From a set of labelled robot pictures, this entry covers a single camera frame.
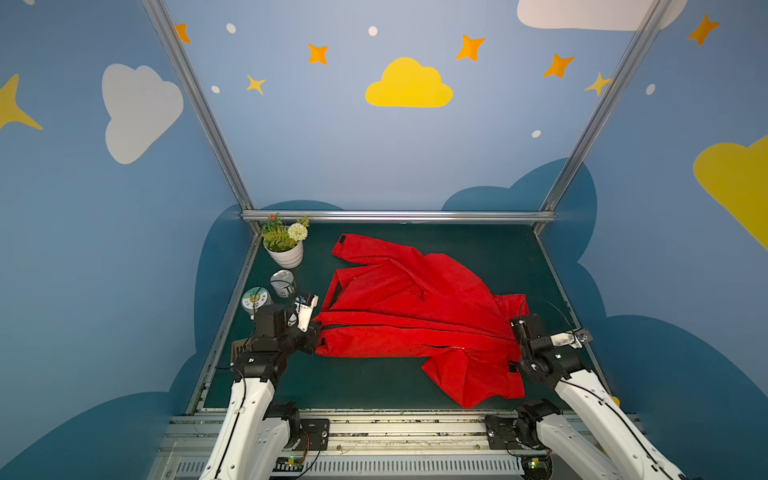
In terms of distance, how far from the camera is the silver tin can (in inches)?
39.1

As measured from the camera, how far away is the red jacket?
32.0 inches

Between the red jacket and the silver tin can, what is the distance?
121mm
